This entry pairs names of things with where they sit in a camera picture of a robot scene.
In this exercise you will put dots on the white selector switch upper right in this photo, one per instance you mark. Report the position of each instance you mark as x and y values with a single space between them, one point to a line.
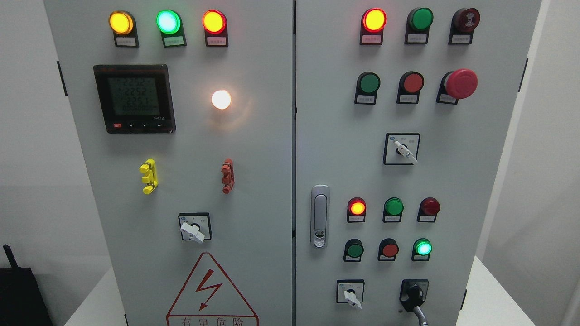
401 148

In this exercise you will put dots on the yellow indicator light top left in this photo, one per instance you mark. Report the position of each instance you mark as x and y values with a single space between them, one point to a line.
124 29

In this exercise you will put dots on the white glowing lamp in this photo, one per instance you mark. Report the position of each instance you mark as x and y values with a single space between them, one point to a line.
221 99

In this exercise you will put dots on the red lit light right top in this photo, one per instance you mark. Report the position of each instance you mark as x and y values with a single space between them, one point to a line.
373 22

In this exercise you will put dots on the red push button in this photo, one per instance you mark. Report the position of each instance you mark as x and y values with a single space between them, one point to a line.
387 250
409 88

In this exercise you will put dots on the green lit indicator light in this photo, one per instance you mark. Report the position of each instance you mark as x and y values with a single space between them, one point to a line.
170 26

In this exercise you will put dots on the green light lower right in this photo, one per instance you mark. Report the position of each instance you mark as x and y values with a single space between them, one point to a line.
421 250

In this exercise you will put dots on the black device with antenna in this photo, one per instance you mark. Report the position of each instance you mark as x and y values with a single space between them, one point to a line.
21 303

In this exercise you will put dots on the dark red buzzer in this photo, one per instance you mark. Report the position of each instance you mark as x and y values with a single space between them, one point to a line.
463 23

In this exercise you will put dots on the red ringed lit indicator light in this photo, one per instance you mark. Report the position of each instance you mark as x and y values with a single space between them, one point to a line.
215 28

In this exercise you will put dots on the green light middle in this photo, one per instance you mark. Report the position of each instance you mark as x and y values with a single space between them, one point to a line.
392 210

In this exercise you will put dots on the red terminal connector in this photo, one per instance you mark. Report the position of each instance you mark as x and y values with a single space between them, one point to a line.
228 176

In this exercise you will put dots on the green push button lower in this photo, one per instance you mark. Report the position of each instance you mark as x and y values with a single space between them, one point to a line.
353 251

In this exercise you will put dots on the white selector switch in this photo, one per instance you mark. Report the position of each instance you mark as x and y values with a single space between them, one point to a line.
401 148
350 292

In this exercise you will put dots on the black knob selector switch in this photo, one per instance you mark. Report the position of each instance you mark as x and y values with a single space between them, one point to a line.
413 293

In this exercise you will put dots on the grey cabinet door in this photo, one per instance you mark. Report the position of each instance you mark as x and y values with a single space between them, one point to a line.
341 144
252 225

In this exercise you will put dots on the white selector switch left door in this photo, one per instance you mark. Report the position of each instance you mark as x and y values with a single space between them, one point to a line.
195 226

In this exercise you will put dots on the grey left cabinet door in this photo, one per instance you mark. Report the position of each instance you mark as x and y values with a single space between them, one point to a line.
252 225

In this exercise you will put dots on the red lightning warning sticker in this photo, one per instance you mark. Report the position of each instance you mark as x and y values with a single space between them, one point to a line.
210 298

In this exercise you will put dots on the red push button lower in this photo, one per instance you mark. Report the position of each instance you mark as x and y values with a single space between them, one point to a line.
387 250

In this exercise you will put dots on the grey right cabinet door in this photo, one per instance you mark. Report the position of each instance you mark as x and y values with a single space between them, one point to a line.
341 144

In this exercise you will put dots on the red emergency stop button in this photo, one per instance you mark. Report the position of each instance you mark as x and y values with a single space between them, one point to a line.
456 85

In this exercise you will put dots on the red light middle right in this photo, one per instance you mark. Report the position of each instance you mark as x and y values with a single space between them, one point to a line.
428 210

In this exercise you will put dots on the white selector switch lower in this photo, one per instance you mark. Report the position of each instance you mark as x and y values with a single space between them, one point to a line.
350 292

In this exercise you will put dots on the black digital power meter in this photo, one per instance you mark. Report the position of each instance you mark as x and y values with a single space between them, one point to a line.
135 98

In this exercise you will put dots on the red push button upper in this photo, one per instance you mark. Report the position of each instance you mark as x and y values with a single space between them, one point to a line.
409 88

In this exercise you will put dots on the red lit light middle left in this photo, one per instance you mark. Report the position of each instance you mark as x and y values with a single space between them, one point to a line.
356 209

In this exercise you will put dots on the yellow terminal connector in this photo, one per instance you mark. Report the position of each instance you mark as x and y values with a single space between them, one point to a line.
149 176

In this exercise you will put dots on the silver door handle lock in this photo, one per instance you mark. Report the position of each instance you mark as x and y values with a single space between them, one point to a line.
319 215

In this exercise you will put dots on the green push button upper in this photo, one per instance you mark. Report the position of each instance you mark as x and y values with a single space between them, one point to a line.
367 87

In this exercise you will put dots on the green light right top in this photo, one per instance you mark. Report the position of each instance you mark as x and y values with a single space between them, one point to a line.
418 24

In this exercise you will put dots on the green push button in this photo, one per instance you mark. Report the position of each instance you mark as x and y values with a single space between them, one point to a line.
353 251
367 87

